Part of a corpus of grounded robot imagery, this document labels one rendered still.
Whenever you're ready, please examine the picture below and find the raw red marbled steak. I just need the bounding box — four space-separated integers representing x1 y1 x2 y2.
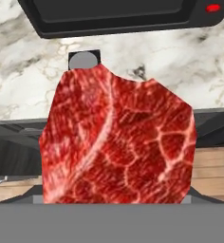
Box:
38 63 197 205

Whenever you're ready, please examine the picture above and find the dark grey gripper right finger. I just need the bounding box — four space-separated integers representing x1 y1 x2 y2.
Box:
181 185 224 205

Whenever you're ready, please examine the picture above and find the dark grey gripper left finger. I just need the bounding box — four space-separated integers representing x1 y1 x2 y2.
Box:
0 184 45 205

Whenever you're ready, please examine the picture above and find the black digital scale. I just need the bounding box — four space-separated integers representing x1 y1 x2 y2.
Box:
16 0 224 40

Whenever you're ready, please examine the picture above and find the black square with grey disc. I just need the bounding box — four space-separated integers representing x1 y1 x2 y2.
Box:
67 48 102 71

